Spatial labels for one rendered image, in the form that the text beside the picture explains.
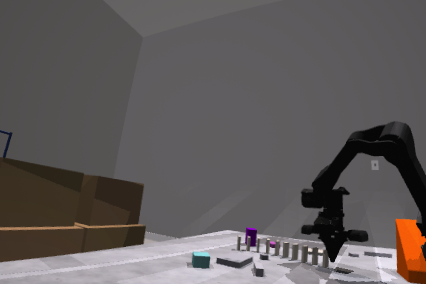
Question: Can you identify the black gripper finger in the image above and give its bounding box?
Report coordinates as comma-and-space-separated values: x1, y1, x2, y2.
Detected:
318, 237, 335, 261
331, 239, 348, 262

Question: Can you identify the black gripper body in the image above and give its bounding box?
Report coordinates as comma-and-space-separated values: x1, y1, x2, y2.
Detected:
301, 209, 369, 242

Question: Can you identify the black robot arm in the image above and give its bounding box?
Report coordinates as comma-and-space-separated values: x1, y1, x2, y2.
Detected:
301, 121, 426, 239

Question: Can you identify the teal block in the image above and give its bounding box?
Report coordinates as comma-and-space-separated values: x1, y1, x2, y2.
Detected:
192, 252, 210, 268

